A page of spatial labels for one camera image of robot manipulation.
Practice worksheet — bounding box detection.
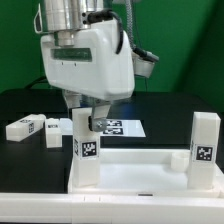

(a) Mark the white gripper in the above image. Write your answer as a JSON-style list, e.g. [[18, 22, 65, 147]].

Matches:
[[41, 20, 134, 132]]

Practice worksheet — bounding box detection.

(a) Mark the white desk top panel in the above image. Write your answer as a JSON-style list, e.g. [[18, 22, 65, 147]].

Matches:
[[68, 148, 224, 198]]

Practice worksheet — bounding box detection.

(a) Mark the white front fence bar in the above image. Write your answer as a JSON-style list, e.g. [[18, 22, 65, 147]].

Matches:
[[0, 194, 224, 224]]

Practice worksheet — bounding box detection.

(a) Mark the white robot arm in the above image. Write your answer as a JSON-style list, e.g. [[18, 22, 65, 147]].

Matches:
[[34, 0, 134, 132]]

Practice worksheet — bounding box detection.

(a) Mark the white tag sheet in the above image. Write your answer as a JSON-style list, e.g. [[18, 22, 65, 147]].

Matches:
[[59, 118, 145, 137]]

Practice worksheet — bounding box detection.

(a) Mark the black cable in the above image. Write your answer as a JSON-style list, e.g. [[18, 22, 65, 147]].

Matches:
[[24, 75, 49, 90]]

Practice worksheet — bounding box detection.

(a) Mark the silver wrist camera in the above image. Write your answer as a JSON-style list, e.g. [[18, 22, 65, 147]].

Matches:
[[132, 48, 159, 78]]

